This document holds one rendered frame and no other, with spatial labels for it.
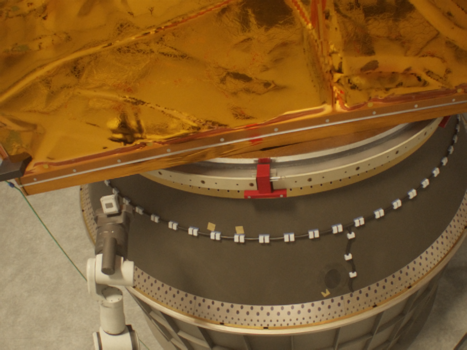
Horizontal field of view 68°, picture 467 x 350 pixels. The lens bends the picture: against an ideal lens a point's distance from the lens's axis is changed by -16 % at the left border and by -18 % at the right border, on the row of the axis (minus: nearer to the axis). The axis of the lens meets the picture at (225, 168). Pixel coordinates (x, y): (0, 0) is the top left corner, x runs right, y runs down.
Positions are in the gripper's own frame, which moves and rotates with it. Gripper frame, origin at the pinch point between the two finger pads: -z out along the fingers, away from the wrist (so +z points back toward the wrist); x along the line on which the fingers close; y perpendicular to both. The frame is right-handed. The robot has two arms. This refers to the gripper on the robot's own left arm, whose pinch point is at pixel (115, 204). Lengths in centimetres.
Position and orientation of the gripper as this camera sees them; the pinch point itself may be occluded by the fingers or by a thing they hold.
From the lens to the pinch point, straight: 117.0
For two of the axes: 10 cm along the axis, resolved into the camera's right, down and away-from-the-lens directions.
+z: 1.0, 6.8, -7.3
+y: -1.7, -7.1, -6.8
